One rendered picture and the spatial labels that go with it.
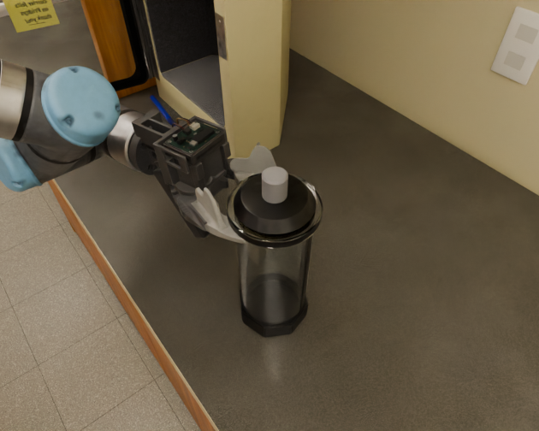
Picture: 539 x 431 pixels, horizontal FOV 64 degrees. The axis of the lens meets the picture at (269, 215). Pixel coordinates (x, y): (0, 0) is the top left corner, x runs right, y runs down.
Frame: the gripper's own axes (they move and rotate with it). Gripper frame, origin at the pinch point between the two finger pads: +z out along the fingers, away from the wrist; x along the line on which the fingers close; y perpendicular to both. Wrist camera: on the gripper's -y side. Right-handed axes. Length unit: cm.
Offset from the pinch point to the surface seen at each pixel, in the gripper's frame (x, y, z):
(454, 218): 33.8, -21.4, 13.9
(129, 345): -1, -108, -74
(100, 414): -23, -109, -63
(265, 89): 28.0, -3.4, -22.6
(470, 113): 57, -14, 7
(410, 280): 16.9, -21.4, 13.2
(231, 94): 20.9, -1.5, -24.3
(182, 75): 30, -8, -48
